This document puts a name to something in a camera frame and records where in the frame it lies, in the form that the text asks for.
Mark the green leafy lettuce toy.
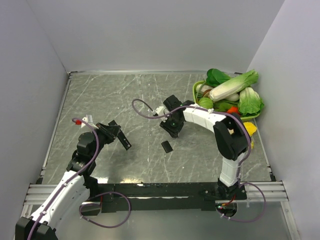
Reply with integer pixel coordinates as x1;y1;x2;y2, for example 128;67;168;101
238;87;264;117

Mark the round green cabbage toy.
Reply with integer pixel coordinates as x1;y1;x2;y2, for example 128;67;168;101
198;97;214;109

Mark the green vegetable basket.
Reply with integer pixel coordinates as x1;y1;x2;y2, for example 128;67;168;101
192;81;260;122

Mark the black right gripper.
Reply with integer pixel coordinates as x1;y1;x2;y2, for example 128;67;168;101
159;113;185;138

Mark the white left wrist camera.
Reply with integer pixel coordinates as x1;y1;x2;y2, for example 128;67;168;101
74;114;98;129

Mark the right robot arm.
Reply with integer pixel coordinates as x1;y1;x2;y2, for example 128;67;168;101
153;95;251;199

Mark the dark green spinach toy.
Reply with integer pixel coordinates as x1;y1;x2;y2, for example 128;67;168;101
206;68;231;87

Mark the yellow cabbage toy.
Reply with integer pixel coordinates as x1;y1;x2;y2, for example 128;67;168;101
243;121;258;149

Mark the aluminium frame rail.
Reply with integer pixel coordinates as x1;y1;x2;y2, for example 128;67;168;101
23;181;289;206

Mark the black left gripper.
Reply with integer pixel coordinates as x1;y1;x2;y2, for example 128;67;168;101
90;122;121;160

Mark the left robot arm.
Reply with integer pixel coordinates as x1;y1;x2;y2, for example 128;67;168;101
14;118;131;240

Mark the black remote control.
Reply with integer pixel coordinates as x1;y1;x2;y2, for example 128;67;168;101
108;120;132;151

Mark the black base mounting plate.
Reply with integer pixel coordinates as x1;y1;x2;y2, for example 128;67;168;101
84;181;247;213

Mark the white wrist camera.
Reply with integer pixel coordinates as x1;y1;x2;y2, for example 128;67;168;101
153;105;168;122
74;114;98;129

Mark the white mushroom toy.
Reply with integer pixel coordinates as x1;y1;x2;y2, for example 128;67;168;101
195;84;213;95

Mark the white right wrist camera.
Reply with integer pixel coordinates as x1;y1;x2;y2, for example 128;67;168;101
153;105;168;122

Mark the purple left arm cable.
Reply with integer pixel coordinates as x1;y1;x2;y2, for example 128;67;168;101
26;118;132;240

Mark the white radish toy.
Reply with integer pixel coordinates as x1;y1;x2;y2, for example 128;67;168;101
225;93;240;102

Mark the orange carrot toy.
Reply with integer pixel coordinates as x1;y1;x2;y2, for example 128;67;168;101
226;106;241;116

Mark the large napa cabbage toy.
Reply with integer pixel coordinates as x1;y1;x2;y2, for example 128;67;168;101
209;70;259;102

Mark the black battery compartment cover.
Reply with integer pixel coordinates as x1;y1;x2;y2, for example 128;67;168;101
161;140;173;153

